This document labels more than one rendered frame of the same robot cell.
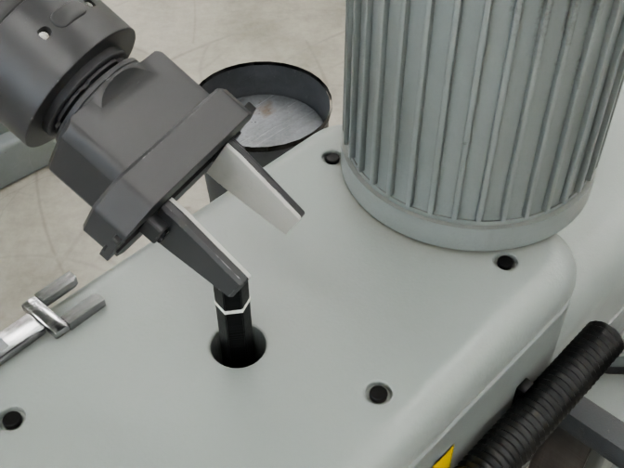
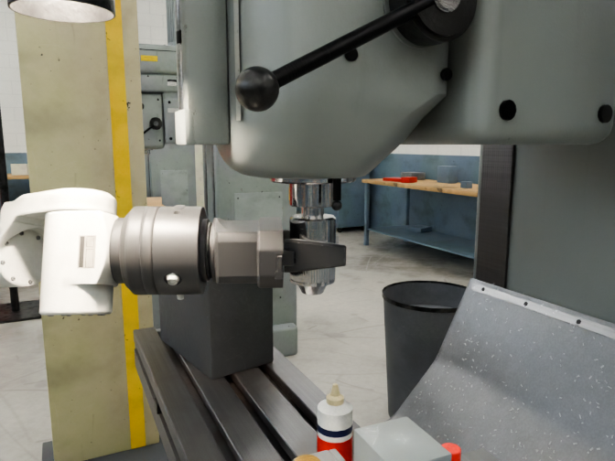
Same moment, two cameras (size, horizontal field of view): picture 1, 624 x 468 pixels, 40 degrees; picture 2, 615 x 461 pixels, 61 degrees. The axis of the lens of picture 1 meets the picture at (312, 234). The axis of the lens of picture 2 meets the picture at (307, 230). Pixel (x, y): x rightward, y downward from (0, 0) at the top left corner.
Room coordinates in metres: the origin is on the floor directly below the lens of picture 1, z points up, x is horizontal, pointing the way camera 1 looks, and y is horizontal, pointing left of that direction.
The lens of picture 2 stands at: (-0.13, -0.13, 1.34)
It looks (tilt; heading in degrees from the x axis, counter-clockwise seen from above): 10 degrees down; 21
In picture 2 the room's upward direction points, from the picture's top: straight up
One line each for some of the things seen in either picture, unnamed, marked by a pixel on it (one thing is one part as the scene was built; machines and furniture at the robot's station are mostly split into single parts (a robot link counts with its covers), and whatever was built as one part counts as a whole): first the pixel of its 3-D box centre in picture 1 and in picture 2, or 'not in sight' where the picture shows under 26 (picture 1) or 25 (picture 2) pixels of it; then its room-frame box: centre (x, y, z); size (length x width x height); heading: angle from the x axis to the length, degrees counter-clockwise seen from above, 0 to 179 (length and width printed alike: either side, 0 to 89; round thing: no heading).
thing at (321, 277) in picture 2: not in sight; (312, 253); (0.35, 0.05, 1.23); 0.05 x 0.05 x 0.06
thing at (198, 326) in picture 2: not in sight; (212, 297); (0.65, 0.35, 1.07); 0.22 x 0.12 x 0.20; 58
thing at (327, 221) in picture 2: not in sight; (312, 220); (0.35, 0.05, 1.26); 0.05 x 0.05 x 0.01
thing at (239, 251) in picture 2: not in sight; (222, 251); (0.32, 0.13, 1.23); 0.13 x 0.12 x 0.10; 25
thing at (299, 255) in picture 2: not in sight; (314, 256); (0.33, 0.04, 1.23); 0.06 x 0.02 x 0.03; 115
